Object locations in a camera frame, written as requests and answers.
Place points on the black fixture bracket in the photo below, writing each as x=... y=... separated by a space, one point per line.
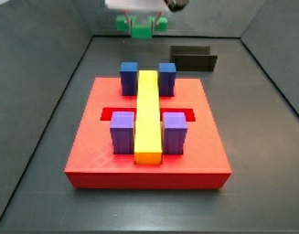
x=193 y=58

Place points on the red base board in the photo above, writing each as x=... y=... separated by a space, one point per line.
x=95 y=167

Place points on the purple post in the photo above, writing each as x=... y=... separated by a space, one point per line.
x=174 y=132
x=122 y=129

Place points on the yellow long bar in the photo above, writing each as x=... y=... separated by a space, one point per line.
x=149 y=149

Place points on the green stepped block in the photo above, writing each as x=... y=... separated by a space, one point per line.
x=141 y=30

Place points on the purple post near left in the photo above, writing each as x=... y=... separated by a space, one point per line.
x=122 y=129

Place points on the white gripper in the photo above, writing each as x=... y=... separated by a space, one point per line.
x=138 y=5

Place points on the blue post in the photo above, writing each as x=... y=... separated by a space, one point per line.
x=168 y=76
x=129 y=72

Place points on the blue post far right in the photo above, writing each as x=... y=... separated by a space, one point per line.
x=168 y=76

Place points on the purple post near right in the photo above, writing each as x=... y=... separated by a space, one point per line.
x=174 y=132

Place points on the blue post far left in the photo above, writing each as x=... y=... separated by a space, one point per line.
x=129 y=72

